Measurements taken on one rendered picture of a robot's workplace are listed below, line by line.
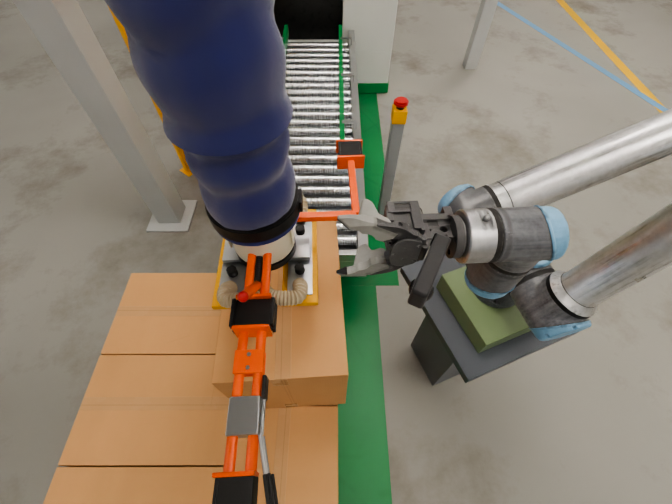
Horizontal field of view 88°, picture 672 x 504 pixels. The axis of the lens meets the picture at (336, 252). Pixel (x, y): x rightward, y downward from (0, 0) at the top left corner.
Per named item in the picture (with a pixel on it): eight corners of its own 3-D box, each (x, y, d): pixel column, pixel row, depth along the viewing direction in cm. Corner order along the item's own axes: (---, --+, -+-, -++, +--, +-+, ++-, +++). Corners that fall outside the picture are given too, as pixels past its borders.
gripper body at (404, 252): (377, 229, 63) (443, 227, 64) (383, 270, 58) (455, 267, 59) (382, 200, 57) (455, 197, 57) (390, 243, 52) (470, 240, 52)
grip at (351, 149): (336, 152, 117) (336, 139, 113) (361, 151, 117) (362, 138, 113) (337, 169, 113) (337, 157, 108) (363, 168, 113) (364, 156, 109)
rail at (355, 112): (347, 53, 317) (348, 30, 301) (353, 53, 317) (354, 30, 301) (356, 271, 186) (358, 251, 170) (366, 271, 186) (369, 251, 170)
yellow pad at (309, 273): (286, 213, 116) (284, 203, 112) (316, 212, 116) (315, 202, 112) (282, 307, 97) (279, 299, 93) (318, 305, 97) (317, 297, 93)
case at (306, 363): (252, 275, 168) (232, 222, 135) (336, 271, 170) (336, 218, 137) (241, 410, 134) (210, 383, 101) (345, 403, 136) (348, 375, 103)
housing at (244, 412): (233, 401, 73) (227, 396, 70) (265, 399, 74) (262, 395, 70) (228, 438, 69) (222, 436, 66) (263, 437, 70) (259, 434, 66)
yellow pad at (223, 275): (228, 215, 115) (224, 205, 111) (259, 214, 116) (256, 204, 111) (212, 310, 96) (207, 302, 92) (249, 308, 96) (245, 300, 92)
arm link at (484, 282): (489, 251, 77) (513, 216, 67) (516, 297, 71) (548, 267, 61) (450, 260, 76) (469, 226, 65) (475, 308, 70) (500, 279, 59)
